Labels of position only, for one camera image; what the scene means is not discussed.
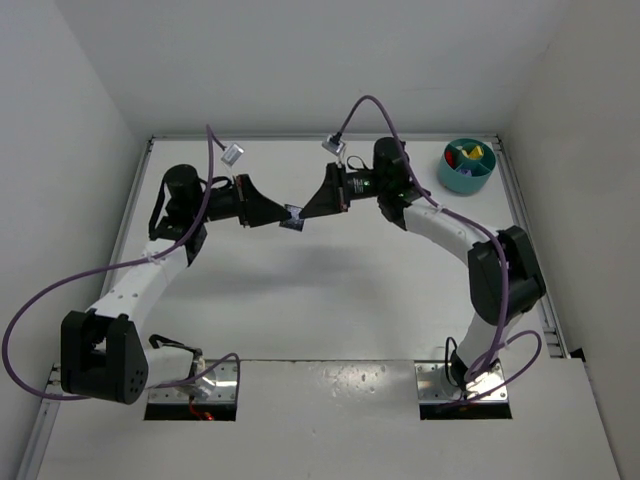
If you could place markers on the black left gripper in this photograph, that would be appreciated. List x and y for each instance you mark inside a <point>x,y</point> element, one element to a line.
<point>242,200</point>

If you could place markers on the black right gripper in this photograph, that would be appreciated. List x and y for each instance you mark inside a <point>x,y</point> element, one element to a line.
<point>338,188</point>

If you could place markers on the black lego brick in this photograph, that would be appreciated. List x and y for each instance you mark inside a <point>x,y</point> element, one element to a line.
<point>294,221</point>

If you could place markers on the yellow lego brick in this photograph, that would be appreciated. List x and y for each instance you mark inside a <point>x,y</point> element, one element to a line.
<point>473,151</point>

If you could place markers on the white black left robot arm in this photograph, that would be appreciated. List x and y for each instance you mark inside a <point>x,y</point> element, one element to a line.
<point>102,354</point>

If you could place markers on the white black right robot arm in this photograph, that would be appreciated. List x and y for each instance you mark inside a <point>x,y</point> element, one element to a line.
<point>505,279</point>

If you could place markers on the teal divided round container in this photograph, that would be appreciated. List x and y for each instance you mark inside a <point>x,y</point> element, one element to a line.
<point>466,165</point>

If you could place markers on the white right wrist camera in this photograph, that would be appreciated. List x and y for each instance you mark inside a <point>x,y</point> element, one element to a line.
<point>334,145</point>

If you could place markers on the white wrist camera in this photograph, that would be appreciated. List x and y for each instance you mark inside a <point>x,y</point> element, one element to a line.
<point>232,154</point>
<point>334,145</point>

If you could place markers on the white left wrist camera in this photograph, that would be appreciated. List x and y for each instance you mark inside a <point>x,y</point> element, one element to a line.
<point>232,154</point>

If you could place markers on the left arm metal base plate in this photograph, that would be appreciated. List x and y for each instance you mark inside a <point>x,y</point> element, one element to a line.
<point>217,388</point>

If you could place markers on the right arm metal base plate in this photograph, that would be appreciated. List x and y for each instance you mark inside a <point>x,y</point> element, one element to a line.
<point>434,389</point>

